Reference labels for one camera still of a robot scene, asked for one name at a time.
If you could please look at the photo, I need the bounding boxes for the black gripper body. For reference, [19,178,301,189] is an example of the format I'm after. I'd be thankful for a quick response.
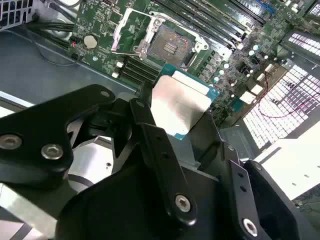
[54,160,241,240]

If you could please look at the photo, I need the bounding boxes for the metal socket cover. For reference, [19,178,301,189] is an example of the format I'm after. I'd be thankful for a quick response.
[110,6,165,62]

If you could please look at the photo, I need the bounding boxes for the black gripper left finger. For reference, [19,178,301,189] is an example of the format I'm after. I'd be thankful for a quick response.
[0,81,199,228]

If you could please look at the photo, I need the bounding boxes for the silver green CPU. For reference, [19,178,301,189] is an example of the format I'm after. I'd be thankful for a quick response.
[150,63,221,140]

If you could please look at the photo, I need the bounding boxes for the metal wire locking lever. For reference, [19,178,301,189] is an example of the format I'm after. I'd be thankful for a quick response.
[111,47,145,56]

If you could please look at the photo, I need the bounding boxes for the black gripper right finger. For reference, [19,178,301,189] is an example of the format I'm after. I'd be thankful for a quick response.
[196,111,304,240]

